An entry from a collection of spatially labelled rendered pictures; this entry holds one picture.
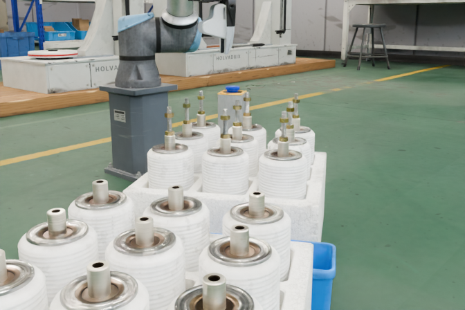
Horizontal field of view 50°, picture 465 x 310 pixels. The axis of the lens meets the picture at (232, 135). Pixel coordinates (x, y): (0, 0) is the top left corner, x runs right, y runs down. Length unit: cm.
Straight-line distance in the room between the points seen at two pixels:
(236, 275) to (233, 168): 44
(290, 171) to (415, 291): 34
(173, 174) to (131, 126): 62
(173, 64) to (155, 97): 228
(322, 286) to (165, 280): 33
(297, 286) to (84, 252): 27
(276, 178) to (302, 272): 30
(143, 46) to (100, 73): 170
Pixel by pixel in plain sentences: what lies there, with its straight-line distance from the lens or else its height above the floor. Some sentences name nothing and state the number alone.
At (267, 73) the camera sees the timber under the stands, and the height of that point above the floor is 3.
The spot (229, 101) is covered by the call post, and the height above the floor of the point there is 29.
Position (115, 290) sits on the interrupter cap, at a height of 25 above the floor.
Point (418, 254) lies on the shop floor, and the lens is 122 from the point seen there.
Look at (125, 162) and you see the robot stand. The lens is 168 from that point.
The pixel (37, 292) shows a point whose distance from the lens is 57.
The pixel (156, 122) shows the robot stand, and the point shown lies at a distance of 165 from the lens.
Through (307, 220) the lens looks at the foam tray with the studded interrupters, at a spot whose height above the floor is 15.
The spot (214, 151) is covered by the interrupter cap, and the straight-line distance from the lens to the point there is 102.
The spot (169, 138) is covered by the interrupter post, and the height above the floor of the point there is 28.
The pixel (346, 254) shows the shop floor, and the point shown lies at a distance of 118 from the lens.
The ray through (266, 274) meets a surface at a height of 24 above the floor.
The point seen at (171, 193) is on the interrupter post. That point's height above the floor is 28.
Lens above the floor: 52
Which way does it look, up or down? 13 degrees down
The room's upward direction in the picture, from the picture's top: straight up
